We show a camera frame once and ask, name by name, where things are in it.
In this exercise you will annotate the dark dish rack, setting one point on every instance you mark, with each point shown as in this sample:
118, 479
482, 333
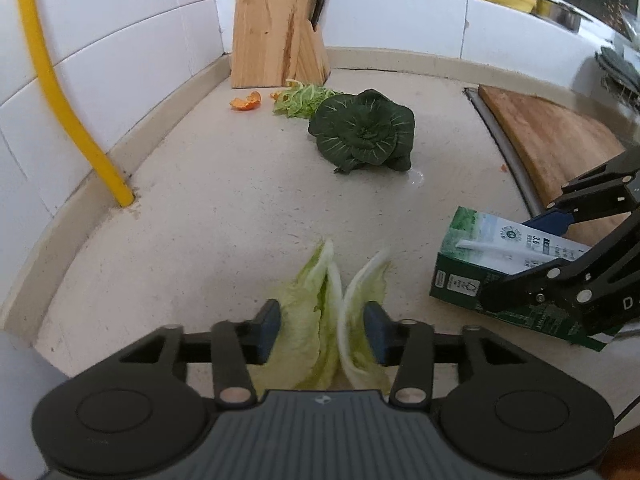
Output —
622, 75

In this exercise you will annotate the wooden knife block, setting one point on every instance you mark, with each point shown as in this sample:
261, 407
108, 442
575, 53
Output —
270, 25

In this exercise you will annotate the pale napa cabbage leaf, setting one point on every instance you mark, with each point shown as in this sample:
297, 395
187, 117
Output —
310, 320

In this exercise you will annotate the green white milk carton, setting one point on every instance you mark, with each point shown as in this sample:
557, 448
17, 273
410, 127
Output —
480, 260

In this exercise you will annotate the dark green bok choy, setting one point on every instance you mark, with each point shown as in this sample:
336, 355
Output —
362, 130

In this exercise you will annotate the metal bowl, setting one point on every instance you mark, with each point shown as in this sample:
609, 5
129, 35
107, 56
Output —
560, 15

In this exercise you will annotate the wooden cutting board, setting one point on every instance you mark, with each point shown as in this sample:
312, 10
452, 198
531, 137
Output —
560, 135

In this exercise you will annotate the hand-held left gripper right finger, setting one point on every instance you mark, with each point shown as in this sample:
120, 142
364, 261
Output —
377, 332

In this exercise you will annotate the orange peel piece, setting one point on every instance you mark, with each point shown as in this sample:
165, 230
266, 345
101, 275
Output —
246, 102
276, 95

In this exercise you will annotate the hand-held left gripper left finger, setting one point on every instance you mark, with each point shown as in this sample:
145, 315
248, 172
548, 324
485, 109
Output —
270, 332

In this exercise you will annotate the light green cabbage leaf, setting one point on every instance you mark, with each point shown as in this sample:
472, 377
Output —
305, 100

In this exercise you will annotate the yellow pipe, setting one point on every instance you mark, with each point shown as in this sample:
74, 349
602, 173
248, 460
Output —
65, 110

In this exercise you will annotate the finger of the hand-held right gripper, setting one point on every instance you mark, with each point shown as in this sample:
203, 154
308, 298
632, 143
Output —
530, 287
550, 221

